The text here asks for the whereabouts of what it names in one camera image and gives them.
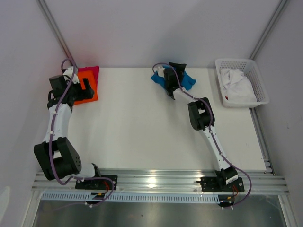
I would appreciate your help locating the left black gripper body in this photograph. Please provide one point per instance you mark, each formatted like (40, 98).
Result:
(77, 92)

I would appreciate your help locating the blue t shirt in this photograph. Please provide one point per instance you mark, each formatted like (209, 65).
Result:
(187, 82)

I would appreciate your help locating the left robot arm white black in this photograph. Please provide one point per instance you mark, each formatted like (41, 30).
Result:
(56, 155)

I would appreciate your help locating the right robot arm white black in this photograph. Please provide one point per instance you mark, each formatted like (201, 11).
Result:
(201, 119)

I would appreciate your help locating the folded orange t shirt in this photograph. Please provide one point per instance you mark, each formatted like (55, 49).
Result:
(89, 75)

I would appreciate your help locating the folded pink t shirt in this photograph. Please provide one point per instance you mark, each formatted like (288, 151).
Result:
(94, 69)

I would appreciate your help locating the white t shirt in basket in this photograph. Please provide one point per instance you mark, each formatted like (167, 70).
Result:
(236, 86)

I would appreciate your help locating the white plastic basket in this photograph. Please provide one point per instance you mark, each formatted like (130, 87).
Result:
(251, 71)

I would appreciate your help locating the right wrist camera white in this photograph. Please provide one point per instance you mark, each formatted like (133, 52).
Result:
(160, 71)

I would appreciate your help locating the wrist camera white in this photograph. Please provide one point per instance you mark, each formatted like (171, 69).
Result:
(68, 72)
(160, 71)

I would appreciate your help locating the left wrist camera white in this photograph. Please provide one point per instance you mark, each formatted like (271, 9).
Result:
(68, 72)

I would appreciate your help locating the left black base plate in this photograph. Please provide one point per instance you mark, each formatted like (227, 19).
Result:
(108, 183)

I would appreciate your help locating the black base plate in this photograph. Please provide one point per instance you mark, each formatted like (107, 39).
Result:
(211, 184)
(108, 183)

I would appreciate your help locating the left aluminium corner post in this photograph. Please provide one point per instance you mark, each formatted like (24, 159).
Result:
(43, 6)

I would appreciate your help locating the aluminium corner post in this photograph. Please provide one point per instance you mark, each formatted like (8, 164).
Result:
(43, 6)
(271, 24)

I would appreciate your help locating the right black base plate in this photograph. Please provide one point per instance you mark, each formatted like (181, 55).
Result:
(211, 184)

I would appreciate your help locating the white slotted cable duct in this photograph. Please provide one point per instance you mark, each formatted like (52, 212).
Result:
(132, 197)

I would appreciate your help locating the right aluminium corner post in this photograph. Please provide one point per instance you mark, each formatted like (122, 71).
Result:
(271, 24)

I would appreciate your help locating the aluminium mounting rail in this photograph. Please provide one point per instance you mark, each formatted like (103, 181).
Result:
(185, 182)

